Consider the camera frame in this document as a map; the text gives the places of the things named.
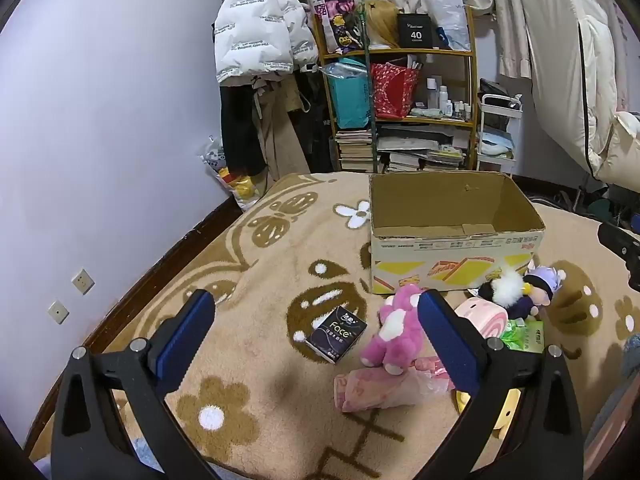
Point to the wall socket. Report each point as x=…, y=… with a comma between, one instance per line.
x=58, y=312
x=83, y=282

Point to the yellow plush toy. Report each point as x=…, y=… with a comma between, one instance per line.
x=505, y=410

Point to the white trolley cart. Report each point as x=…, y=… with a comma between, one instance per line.
x=495, y=125

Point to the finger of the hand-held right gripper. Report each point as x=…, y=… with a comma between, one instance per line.
x=622, y=250

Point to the white folded mattress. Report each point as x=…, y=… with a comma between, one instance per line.
x=555, y=60

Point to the pink plush bear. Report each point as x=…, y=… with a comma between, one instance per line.
x=395, y=330

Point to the dark hanging clothes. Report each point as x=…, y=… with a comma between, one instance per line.
x=315, y=125

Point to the cream puffer jacket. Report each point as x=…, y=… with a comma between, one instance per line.
x=622, y=150

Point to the pink pig plush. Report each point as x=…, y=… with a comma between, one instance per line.
x=480, y=316

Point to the cardboard box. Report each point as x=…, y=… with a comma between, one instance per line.
x=400, y=270

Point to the plastic bag of toys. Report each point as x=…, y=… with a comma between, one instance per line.
x=230, y=180

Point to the cluster of cosmetic bottles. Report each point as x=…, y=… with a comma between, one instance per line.
x=445, y=102

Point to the black hanging garment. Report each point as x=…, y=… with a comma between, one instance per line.
x=240, y=125

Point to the teal bag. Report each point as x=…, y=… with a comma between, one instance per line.
x=350, y=95

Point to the cartoon print bag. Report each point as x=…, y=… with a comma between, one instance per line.
x=337, y=20

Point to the pile of papers and magazines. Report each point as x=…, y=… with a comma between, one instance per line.
x=425, y=152

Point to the black tissue pack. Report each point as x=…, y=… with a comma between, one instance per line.
x=335, y=335

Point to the blonde wig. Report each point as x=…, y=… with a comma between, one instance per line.
x=382, y=22

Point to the stack of books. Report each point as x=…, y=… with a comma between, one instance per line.
x=355, y=150

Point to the white puffer jacket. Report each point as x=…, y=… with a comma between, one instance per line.
x=250, y=25

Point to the red patterned bag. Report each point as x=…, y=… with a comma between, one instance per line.
x=392, y=90

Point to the beige hanging trousers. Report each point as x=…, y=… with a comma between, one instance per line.
x=280, y=135

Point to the black box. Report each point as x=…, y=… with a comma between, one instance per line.
x=416, y=32

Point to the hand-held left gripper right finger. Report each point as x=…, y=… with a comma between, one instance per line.
x=450, y=340

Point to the wooden shelf rack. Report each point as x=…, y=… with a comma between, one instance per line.
x=400, y=53

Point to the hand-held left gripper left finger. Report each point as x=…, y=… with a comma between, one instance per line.
x=185, y=340

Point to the pink bag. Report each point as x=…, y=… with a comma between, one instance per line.
x=380, y=385

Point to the green pole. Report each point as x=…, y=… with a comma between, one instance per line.
x=370, y=110

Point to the green packet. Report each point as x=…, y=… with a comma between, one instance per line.
x=525, y=337

